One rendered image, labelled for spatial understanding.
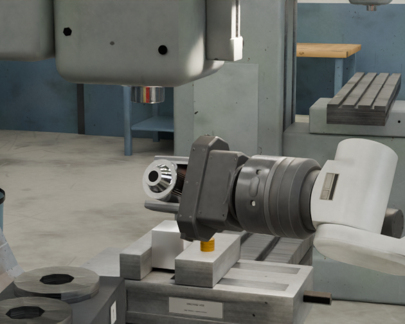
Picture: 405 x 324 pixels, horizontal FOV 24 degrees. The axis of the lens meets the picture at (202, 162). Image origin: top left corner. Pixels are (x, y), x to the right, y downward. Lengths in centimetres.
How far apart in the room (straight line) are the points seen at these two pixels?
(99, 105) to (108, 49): 724
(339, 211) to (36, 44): 48
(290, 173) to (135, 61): 30
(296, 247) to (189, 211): 77
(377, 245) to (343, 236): 3
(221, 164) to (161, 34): 21
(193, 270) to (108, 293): 38
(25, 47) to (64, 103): 741
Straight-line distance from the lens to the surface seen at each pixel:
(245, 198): 101
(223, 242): 145
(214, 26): 124
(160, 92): 128
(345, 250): 96
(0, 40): 125
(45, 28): 124
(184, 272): 137
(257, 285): 138
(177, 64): 118
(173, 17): 117
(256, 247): 181
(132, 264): 140
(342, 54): 694
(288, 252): 178
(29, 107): 880
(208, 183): 105
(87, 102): 848
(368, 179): 97
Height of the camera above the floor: 146
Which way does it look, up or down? 12 degrees down
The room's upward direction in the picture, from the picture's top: straight up
